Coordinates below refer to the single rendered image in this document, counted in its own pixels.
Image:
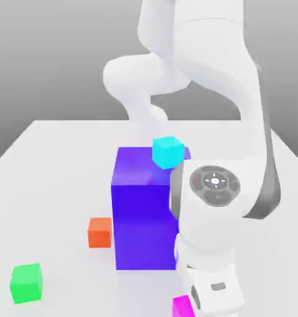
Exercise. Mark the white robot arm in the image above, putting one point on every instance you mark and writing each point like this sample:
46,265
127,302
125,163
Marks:
213,104

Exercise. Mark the small cyan cube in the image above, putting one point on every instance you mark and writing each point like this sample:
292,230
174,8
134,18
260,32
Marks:
167,153

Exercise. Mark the small orange cube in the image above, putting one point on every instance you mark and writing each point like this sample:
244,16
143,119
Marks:
99,234

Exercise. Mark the small magenta cube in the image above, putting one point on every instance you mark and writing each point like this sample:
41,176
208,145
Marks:
181,308

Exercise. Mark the small green cube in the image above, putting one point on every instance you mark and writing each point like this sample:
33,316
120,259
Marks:
26,284

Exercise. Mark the large purple box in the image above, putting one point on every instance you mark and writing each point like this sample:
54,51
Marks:
141,223

